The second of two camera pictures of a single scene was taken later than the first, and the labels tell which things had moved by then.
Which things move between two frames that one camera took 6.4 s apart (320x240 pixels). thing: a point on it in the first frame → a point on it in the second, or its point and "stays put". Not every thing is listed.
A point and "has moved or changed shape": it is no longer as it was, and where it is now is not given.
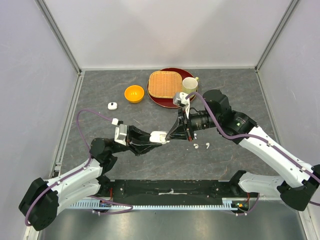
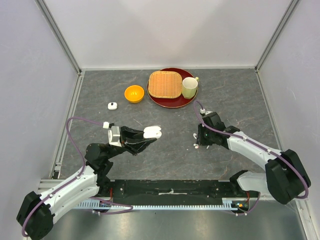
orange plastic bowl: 134,93 stays put
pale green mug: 190,85 stays put
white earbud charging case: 158,136 has moved or changed shape
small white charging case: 112,106 stays put
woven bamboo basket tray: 163,84 stays put
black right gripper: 182,121 → 201,140
